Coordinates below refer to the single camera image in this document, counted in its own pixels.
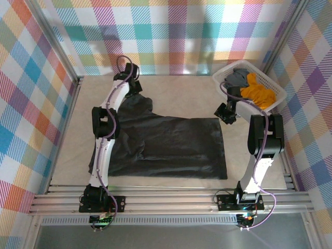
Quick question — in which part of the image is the black t-shirt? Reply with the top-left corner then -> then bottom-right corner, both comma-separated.
87,92 -> 229,181

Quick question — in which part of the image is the orange t-shirt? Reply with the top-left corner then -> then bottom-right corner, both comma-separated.
240,73 -> 277,111

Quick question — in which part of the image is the grey t-shirt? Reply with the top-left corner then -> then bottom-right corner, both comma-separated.
224,67 -> 250,89

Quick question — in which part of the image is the white plastic basket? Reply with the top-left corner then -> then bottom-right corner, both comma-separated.
212,59 -> 288,114

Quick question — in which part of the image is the grey metal panel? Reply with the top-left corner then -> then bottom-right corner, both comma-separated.
33,216 -> 312,249

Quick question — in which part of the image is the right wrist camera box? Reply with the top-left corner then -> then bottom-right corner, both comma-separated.
214,102 -> 227,118

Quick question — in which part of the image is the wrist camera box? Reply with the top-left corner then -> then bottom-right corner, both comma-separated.
214,102 -> 227,118
125,62 -> 140,78

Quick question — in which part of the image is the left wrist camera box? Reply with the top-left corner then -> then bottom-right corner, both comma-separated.
125,62 -> 140,78

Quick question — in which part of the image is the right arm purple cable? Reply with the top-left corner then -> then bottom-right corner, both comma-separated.
219,80 -> 277,230

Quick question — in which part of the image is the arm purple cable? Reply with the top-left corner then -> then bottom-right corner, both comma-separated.
219,80 -> 277,230
88,54 -> 141,230

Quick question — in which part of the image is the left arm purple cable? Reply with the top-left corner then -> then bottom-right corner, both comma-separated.
88,54 -> 141,230

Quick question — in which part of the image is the aluminium side rail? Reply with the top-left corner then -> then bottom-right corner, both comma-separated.
281,150 -> 298,192
45,75 -> 85,195

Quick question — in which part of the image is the aluminium corner post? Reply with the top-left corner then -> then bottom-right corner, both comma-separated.
25,0 -> 85,80
261,0 -> 313,77

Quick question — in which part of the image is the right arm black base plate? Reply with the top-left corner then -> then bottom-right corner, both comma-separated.
216,193 -> 265,211

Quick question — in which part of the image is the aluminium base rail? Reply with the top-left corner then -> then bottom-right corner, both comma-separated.
28,184 -> 316,216

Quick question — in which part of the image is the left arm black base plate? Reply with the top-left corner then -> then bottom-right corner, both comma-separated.
78,195 -> 127,214

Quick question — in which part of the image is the slotted grey cable duct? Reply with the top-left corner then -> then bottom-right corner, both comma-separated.
41,214 -> 239,226

